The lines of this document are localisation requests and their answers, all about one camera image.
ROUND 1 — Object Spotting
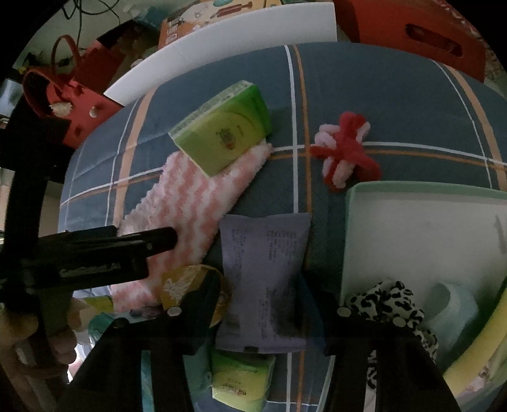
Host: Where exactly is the mint green tray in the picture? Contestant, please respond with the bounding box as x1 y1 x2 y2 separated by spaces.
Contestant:
338 181 507 397

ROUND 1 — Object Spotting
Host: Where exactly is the red paper bag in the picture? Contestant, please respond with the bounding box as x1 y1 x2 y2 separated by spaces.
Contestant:
75 20 139 90

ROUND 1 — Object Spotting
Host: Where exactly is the blue face mask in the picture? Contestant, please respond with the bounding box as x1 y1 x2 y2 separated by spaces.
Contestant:
422 281 482 359

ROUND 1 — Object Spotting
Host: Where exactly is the green tissue pack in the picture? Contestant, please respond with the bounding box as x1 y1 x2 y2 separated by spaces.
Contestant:
212 349 277 402
168 79 274 177

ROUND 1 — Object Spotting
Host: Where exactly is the blue plaid blanket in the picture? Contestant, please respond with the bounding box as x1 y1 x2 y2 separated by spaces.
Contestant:
57 42 507 412

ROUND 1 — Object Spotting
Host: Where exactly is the white foam board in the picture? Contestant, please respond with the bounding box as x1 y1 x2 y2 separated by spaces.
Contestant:
104 2 337 107

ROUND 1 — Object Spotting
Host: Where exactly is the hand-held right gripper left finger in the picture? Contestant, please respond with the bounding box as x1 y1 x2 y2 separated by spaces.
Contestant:
55 273 222 412

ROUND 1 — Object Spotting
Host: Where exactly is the person's left hand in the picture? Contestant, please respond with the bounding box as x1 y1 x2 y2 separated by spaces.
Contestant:
0 299 86 379

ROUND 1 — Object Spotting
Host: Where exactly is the pink striped fluffy cloth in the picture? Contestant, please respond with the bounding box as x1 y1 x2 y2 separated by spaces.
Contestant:
109 143 274 313

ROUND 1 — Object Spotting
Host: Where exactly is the purple soft packet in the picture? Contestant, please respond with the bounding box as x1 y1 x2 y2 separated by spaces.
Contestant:
216 213 311 354

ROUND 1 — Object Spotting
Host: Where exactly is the red pink chenille knot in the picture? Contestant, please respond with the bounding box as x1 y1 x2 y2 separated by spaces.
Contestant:
310 112 383 193

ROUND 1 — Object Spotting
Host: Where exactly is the yellow patterned pouch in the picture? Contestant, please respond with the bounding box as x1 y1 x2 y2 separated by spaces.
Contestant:
159 265 232 327

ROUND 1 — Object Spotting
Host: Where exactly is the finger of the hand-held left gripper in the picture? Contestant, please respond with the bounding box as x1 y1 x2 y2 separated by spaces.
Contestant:
37 227 178 292

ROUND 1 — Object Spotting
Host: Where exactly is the leopard print cloth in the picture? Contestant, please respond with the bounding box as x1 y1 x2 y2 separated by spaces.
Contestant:
344 280 440 391

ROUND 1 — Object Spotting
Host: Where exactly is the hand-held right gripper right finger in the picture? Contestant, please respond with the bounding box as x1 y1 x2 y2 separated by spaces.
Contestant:
297 273 462 412

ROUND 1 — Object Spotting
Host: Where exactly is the red felt handbag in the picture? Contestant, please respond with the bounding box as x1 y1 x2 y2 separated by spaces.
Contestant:
22 35 121 149

